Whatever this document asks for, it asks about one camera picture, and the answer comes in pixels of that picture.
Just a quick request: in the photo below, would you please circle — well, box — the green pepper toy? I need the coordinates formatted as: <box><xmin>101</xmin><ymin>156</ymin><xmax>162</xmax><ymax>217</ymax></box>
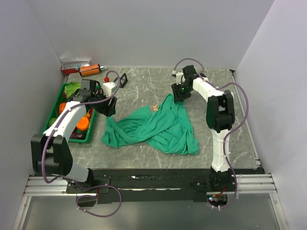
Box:
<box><xmin>48</xmin><ymin>117</ymin><xmax>57</xmax><ymax>127</ymax></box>

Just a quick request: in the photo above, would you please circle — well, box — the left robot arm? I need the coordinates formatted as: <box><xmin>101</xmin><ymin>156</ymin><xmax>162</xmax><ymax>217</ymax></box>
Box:
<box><xmin>31</xmin><ymin>80</ymin><xmax>120</xmax><ymax>193</ymax></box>

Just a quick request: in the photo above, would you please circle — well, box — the green plastic tray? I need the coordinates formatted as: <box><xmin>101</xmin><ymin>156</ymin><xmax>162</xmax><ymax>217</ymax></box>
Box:
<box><xmin>43</xmin><ymin>83</ymin><xmax>96</xmax><ymax>144</ymax></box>

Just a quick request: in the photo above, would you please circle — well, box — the black wire stand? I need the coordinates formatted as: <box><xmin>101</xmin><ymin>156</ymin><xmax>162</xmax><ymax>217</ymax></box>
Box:
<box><xmin>114</xmin><ymin>73</ymin><xmax>128</xmax><ymax>88</ymax></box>

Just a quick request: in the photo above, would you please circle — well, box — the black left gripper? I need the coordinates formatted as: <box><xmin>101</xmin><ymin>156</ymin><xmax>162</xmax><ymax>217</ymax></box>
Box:
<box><xmin>92</xmin><ymin>88</ymin><xmax>117</xmax><ymax>116</ymax></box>

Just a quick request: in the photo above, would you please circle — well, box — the green garment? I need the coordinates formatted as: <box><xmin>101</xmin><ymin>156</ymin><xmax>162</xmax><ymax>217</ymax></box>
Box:
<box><xmin>101</xmin><ymin>94</ymin><xmax>200</xmax><ymax>155</ymax></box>

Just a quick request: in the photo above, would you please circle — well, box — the green lettuce toy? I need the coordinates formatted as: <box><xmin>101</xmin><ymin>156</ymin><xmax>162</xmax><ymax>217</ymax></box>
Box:
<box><xmin>63</xmin><ymin>82</ymin><xmax>81</xmax><ymax>98</ymax></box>

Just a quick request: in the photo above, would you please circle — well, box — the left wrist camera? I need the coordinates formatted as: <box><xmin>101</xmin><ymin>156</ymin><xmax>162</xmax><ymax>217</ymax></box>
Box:
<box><xmin>102</xmin><ymin>81</ymin><xmax>117</xmax><ymax>97</ymax></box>

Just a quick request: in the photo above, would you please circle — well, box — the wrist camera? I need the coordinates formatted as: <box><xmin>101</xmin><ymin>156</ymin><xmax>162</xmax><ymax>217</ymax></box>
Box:
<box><xmin>102</xmin><ymin>81</ymin><xmax>117</xmax><ymax>97</ymax></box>
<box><xmin>176</xmin><ymin>72</ymin><xmax>185</xmax><ymax>85</ymax></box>

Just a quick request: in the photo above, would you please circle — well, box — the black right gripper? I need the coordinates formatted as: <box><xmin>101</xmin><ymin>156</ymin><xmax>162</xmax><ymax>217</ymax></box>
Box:
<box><xmin>171</xmin><ymin>81</ymin><xmax>192</xmax><ymax>104</ymax></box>

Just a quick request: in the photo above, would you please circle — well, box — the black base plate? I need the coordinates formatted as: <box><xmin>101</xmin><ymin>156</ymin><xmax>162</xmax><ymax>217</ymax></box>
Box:
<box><xmin>66</xmin><ymin>169</ymin><xmax>264</xmax><ymax>208</ymax></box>

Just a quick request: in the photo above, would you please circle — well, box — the purple eggplant toy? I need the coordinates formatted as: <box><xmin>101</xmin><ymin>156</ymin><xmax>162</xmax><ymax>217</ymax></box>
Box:
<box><xmin>70</xmin><ymin>132</ymin><xmax>86</xmax><ymax>140</ymax></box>

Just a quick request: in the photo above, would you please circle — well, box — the yellow pepper toy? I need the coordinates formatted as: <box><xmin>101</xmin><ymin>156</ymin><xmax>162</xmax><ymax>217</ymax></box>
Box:
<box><xmin>85</xmin><ymin>108</ymin><xmax>93</xmax><ymax>120</ymax></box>

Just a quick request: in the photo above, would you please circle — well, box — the orange carrot toy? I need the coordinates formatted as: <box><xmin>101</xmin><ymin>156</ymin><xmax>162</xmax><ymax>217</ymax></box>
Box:
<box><xmin>76</xmin><ymin>116</ymin><xmax>90</xmax><ymax>132</ymax></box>

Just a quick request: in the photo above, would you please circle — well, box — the red white box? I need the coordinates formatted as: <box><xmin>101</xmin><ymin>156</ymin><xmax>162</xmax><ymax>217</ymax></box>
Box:
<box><xmin>61</xmin><ymin>61</ymin><xmax>90</xmax><ymax>75</ymax></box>

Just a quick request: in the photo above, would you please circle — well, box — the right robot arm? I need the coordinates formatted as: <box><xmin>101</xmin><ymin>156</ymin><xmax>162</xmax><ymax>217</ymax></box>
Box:
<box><xmin>171</xmin><ymin>65</ymin><xmax>235</xmax><ymax>191</ymax></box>

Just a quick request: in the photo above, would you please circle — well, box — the orange cylindrical tool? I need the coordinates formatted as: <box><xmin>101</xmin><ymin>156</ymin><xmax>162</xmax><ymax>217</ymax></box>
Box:
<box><xmin>79</xmin><ymin>64</ymin><xmax>104</xmax><ymax>77</ymax></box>

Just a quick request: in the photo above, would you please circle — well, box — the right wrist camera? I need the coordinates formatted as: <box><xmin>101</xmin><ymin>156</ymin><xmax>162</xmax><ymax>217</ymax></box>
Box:
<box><xmin>176</xmin><ymin>72</ymin><xmax>185</xmax><ymax>85</ymax></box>

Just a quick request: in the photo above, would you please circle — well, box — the orange pepper toy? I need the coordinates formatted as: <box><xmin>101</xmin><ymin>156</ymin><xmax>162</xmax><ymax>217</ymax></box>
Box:
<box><xmin>58</xmin><ymin>102</ymin><xmax>66</xmax><ymax>115</ymax></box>

